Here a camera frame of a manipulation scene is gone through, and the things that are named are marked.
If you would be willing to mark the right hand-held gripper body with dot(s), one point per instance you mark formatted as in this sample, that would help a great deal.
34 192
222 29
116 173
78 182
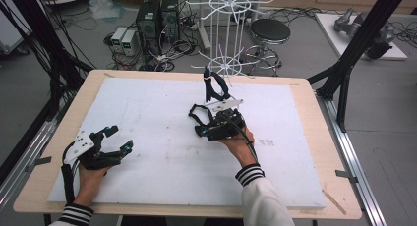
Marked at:
226 123

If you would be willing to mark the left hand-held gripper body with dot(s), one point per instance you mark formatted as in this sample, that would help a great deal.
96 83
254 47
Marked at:
82 150

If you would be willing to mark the person's right hand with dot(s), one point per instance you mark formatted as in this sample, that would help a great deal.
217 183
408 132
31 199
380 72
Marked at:
239 150

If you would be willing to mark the person's left hand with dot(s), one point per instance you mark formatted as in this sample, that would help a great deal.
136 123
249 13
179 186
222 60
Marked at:
90 185

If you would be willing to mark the metal table clip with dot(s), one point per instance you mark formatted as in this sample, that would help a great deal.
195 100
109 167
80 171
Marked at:
39 161
347 176

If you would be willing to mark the white foam mat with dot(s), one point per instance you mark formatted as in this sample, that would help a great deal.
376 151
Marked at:
164 173

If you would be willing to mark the grey metal table leg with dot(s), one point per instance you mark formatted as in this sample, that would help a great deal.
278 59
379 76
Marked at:
204 32

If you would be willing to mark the grey bench power supply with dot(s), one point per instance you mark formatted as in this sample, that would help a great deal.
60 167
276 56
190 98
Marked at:
117 37
129 42

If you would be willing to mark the black round stool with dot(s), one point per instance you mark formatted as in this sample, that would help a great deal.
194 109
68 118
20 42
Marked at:
270 29

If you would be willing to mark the black computer tower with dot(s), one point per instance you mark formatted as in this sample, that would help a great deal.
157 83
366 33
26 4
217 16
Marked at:
170 19
149 26

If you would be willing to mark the clear plastic bag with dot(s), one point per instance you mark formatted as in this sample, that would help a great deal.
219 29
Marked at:
105 8

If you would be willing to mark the wooden stick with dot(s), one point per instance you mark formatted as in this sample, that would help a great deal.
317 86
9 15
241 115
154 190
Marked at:
333 202

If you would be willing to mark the white floor platform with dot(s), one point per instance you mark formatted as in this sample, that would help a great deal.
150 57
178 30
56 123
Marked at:
331 32

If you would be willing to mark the aluminium rail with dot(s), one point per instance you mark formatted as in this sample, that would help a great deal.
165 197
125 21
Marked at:
354 167
19 177

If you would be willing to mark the black metal frame post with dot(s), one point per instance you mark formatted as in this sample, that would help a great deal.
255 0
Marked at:
360 39
36 23

